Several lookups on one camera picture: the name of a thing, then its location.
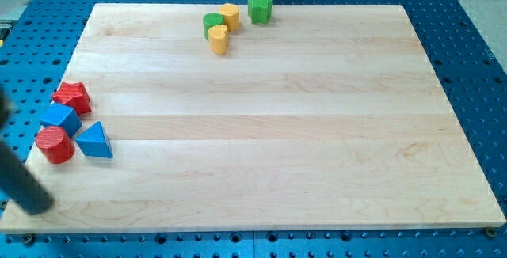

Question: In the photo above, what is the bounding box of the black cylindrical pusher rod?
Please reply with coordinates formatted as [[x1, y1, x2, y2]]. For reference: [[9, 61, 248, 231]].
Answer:
[[0, 87, 55, 216]]

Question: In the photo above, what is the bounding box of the blurred grey robot arm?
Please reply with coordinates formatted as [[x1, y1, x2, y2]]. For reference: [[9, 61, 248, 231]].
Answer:
[[1, 0, 53, 215]]

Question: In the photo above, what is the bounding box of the blue triangle block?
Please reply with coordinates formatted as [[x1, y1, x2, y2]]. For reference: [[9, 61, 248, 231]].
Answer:
[[75, 121, 113, 158]]

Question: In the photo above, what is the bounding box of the light wooden board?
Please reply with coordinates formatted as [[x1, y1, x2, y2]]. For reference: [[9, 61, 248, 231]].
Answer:
[[1, 3, 505, 233]]

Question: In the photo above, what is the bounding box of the red cylinder block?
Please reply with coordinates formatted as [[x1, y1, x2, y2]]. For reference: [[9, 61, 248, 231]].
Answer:
[[35, 126, 75, 165]]

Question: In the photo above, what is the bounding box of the blue cube block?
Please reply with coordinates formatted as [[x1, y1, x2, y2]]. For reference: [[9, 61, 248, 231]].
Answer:
[[40, 103, 82, 138]]

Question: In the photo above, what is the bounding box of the red star block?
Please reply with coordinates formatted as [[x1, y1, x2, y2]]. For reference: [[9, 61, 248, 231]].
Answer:
[[51, 82, 92, 116]]

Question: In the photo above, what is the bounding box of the yellow heart block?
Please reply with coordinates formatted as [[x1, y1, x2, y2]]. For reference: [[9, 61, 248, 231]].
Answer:
[[208, 25, 229, 55]]

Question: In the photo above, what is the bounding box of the green cylinder block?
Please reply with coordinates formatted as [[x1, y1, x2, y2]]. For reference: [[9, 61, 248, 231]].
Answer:
[[203, 13, 224, 40]]

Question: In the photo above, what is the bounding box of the yellow hexagon block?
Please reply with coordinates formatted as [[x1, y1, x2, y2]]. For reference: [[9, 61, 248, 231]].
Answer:
[[219, 3, 240, 32]]

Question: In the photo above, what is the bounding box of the green star block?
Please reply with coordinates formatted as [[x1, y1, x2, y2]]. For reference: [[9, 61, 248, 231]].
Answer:
[[247, 0, 273, 25]]

